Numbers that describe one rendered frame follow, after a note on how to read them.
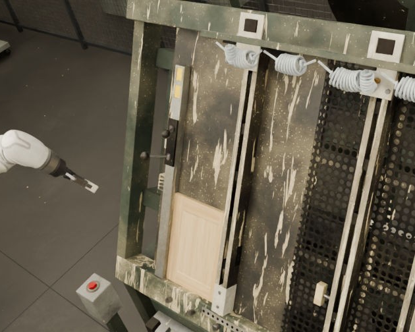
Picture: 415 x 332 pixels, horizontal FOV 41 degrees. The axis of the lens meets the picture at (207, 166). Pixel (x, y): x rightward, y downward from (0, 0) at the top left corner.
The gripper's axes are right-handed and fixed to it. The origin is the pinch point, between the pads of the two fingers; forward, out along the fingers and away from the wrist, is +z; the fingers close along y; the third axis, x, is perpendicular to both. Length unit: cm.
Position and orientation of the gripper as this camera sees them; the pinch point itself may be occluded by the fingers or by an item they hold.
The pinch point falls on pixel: (89, 186)
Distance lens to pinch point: 229.9
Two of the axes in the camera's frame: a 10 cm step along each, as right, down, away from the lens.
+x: -5.6, 8.3, -0.7
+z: 5.5, 4.3, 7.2
